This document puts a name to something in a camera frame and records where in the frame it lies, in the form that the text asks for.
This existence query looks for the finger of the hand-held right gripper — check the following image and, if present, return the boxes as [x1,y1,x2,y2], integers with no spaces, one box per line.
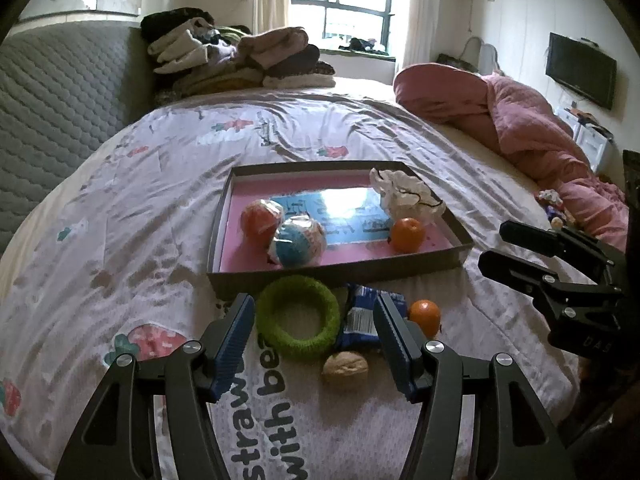
[499,219,614,267]
[477,249,622,312]

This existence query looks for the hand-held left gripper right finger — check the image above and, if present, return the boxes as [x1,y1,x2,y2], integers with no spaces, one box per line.
[371,291,573,480]

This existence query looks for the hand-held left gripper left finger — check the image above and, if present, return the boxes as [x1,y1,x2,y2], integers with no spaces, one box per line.
[54,292,257,480]

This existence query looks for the green fuzzy ring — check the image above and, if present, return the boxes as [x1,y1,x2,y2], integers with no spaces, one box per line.
[255,275,342,360]

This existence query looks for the small tangerine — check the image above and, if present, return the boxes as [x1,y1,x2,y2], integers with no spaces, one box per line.
[409,299,443,337]
[389,217,427,254]

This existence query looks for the blue snack packet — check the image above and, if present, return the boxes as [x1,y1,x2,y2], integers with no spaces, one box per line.
[336,284,408,352]

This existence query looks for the walnut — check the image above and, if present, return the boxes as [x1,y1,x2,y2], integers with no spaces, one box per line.
[321,351,370,390]

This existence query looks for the grey cardboard box tray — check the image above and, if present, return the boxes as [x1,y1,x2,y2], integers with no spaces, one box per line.
[206,160,476,303]

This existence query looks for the blue and white ball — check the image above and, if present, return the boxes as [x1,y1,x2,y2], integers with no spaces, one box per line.
[267,214,328,267]

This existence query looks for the orange ball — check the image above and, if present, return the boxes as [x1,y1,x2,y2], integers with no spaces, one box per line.
[240,199,285,247]

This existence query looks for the white patterned cloth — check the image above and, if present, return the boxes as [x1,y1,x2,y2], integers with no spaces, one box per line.
[369,167,447,226]

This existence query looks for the small colourful toys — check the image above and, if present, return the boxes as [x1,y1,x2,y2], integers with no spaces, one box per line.
[537,189,576,226]

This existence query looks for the white plastic drawer cabinet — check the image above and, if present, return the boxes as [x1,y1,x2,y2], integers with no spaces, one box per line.
[557,105,615,176]

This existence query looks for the pink quilt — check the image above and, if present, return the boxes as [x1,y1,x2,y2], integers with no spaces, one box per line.
[392,62,628,253]

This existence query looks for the strawberry printed bed sheet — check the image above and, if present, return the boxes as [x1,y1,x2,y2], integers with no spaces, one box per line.
[0,87,586,480]

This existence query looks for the white ornate chair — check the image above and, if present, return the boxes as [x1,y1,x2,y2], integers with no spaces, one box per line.
[460,37,501,76]

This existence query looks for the dark clothing on windowsill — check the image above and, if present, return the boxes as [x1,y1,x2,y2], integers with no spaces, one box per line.
[347,37,388,55]

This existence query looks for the pile of folded clothes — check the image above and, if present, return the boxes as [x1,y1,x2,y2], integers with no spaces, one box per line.
[140,7,337,98]

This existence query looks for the grey quilted headboard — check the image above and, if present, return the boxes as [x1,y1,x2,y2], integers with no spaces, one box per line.
[0,22,156,256]

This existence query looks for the black wall television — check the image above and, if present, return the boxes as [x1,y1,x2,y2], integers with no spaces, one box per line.
[545,32,617,110]

